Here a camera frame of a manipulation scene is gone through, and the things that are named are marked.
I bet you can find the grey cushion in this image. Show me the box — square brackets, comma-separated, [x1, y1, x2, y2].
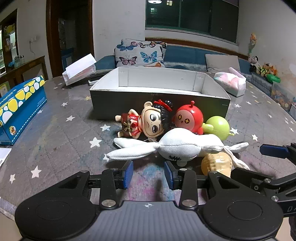
[205, 54, 241, 72]

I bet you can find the grey star tablecloth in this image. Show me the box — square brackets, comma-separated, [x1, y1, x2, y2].
[0, 74, 296, 223]

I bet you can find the white-lined dark cardboard box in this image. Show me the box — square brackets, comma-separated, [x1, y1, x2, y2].
[89, 67, 231, 121]

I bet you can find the wooden display cabinet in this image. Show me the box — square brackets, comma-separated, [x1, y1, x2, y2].
[0, 9, 18, 77]

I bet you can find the clear storage bin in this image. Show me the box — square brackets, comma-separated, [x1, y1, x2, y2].
[270, 81, 296, 114]

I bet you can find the white paper sheet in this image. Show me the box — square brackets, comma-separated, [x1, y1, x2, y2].
[0, 148, 12, 168]

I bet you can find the white plush rabbit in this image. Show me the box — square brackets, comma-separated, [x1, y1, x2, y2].
[106, 128, 250, 171]

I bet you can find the green plush toy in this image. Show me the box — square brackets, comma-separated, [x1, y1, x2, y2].
[266, 74, 281, 84]

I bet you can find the wooden door frame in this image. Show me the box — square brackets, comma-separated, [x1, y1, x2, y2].
[46, 0, 95, 80]

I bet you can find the white tissue box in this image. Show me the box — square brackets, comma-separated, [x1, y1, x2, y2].
[62, 53, 96, 86]

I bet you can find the blue yellow spotted box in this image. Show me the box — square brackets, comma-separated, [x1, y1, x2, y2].
[0, 75, 47, 146]

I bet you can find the dark window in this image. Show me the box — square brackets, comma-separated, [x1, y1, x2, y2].
[145, 0, 239, 43]

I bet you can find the pastel tissue pack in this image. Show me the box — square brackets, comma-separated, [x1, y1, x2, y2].
[213, 67, 247, 97]

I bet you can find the blue sofa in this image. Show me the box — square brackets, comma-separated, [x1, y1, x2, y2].
[94, 44, 275, 80]

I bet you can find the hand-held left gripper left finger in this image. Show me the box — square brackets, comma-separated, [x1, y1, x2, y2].
[58, 160, 134, 210]

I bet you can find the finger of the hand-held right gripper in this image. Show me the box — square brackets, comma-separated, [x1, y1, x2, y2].
[259, 142, 296, 161]
[232, 167, 296, 204]

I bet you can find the blue white cabinet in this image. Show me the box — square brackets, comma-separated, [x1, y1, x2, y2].
[61, 48, 75, 68]

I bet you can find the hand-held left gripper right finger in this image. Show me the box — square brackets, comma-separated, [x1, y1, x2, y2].
[164, 160, 241, 209]

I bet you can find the butterfly print pillow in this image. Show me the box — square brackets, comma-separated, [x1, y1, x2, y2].
[114, 39, 167, 68]

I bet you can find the black-haired doll figure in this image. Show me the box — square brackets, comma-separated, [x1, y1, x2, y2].
[115, 100, 174, 141]

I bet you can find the green round toy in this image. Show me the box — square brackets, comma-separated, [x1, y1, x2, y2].
[202, 115, 240, 141]

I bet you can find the panda plush toy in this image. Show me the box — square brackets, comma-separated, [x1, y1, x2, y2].
[248, 55, 260, 72]

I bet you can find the red round antenna toy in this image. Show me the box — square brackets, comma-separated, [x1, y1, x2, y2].
[173, 100, 204, 135]

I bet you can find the black flat device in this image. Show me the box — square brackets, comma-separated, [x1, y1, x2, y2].
[88, 71, 112, 85]

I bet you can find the brown plush toy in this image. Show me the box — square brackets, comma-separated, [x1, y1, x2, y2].
[260, 62, 271, 77]

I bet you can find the wooden sideboard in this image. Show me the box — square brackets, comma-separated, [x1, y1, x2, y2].
[0, 56, 48, 93]

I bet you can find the flower decoration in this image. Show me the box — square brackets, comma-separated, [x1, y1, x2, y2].
[249, 34, 258, 56]

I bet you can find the tan peanut toy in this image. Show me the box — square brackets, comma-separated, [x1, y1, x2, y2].
[201, 152, 232, 178]

